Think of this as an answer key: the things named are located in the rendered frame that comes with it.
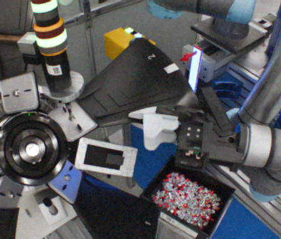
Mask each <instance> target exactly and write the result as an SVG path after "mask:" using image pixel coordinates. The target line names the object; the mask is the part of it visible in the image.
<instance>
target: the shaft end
mask: <svg viewBox="0 0 281 239"><path fill-rule="evenodd" d="M26 153H27V154H28V155H29V156H31V157H34V156H36V155H37V154H38V153H39V148H38V146H37V145H36V144H35V143H30V144H28V145H27V147H26Z"/></svg>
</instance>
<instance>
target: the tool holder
mask: <svg viewBox="0 0 281 239"><path fill-rule="evenodd" d="M28 35H35V33H34V32H27V33H26V34H25V35H24V36H23V38H21V39H20V40H19V41H18V42H17V44H18V46H19V50H20V53H22V54H23V56H22V60H23V62H24V63H27V64H30V65H31V64H32V65H33V67H34V72H35V73H36V78H37V81H38V83H39V86H42V90H43V94H44V96H45V98H46V100H47V101H50V102H52V103H59V104H61V103H68V102H70V101H72V100H74V99H76V98H78V97H79V96H80V95H81V94H82V93H83V91H84V88H85V85H84V81H83V78H82V76H81V75H80V74H79V73H77V72H74V71H70V74H71V79H72V84H71V86H69V87H68V88H66V89H64V90H56V89H55V88H54V87H53V83H52V80H51V77H50V76H49V73H48V70H47V65H46V62H45V60H44V59H45V58H44V55H43V54H41V53H40V51H39V47H38V46H37V41H36V40H26V37H27V36H28Z"/></svg>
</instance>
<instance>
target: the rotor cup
mask: <svg viewBox="0 0 281 239"><path fill-rule="evenodd" d="M21 112H23V113H21ZM30 143H35V144H36V145H37V146H38V148H39V153H38V154H37V155H36V156H34V157H31V156H29V155H28V154H27V153H26V147H27V145H28V144H30ZM68 151H69V147H68V140H67V137H66V134H65V132H64V130H63V129H62V127H61V126H60V124H58V122H56V120H55V119H53V118H51V117H50V116H48V114H47V113H46V112H45V111H43V110H41V109H40V108H37V109H33V110H26V112H24V111H20V112H15V113H9V114H6V113H3V114H2V115H1V116H0V170H2V171H3V174H5V175H6V176H7V177H8V178H10V180H12V181H13V182H15V183H17V184H20V185H25V186H27V187H32V186H34V187H37V186H40V185H44V184H46V183H48V182H51V181H52V180H53V179H55V178H56V177H57V176H58V175H59V174H60V173H61V172H62V169H63V168H64V166H65V163H66V162H67V156H68Z"/></svg>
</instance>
